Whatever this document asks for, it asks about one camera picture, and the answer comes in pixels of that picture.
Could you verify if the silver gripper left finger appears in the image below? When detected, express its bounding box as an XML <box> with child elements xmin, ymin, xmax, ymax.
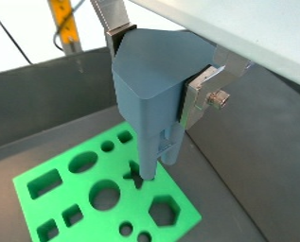
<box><xmin>90</xmin><ymin>0</ymin><xmax>137</xmax><ymax>56</ymax></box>

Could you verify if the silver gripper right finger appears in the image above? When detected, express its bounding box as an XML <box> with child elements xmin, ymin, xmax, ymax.
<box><xmin>180</xmin><ymin>45</ymin><xmax>252</xmax><ymax>130</ymax></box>

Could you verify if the blue three prong object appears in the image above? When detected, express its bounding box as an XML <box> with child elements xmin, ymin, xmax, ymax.
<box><xmin>112</xmin><ymin>28</ymin><xmax>215</xmax><ymax>180</ymax></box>

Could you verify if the green shape sorting board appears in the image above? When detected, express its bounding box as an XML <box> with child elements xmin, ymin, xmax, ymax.
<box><xmin>13</xmin><ymin>123</ymin><xmax>201</xmax><ymax>242</ymax></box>

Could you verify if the black cable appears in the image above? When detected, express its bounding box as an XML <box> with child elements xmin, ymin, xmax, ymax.
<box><xmin>53</xmin><ymin>0</ymin><xmax>86</xmax><ymax>53</ymax></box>

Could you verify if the yellow stand post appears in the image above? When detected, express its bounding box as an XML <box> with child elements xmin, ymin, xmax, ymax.
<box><xmin>47</xmin><ymin>0</ymin><xmax>85</xmax><ymax>55</ymax></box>

